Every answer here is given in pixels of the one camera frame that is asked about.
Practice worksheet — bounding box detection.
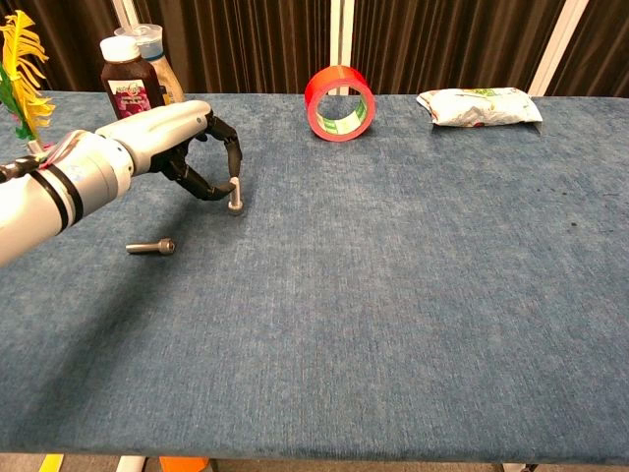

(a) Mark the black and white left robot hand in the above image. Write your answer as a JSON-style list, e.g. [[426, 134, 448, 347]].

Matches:
[[95, 99, 244, 202]]

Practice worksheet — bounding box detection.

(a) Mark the steel bolt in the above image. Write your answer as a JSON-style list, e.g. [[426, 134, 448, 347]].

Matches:
[[124, 237, 177, 257], [226, 177, 246, 217]]

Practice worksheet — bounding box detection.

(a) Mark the beige drink bottle clear cap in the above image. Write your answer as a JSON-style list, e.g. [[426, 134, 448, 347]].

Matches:
[[113, 23, 187, 107]]

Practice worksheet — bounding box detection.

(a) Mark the dark grape juice bottle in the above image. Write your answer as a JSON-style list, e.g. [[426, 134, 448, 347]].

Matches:
[[99, 34, 167, 121]]

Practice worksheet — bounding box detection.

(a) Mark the dark pleated curtain panel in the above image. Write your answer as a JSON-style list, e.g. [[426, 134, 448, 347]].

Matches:
[[350, 0, 567, 97], [131, 0, 336, 95], [0, 0, 125, 93], [546, 0, 629, 98]]

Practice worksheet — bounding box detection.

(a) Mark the yellow green feather shuttlecock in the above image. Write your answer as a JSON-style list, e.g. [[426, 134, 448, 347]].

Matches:
[[0, 9, 58, 154]]

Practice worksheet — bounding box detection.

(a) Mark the red tape roll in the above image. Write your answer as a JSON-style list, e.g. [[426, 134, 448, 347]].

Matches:
[[303, 64, 377, 145]]

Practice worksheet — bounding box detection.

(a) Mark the blue table cloth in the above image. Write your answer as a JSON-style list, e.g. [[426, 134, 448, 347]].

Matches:
[[0, 88, 629, 466]]

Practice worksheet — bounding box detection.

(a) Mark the white snack packet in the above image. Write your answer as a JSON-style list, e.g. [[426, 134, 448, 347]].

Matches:
[[415, 86, 544, 130]]

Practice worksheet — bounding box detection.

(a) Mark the orange object under table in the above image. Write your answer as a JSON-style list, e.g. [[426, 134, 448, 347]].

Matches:
[[158, 456, 211, 472]]

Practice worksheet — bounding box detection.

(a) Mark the white frame post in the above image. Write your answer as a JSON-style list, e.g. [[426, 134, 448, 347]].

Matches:
[[526, 0, 590, 98], [111, 0, 144, 38], [329, 0, 357, 70]]

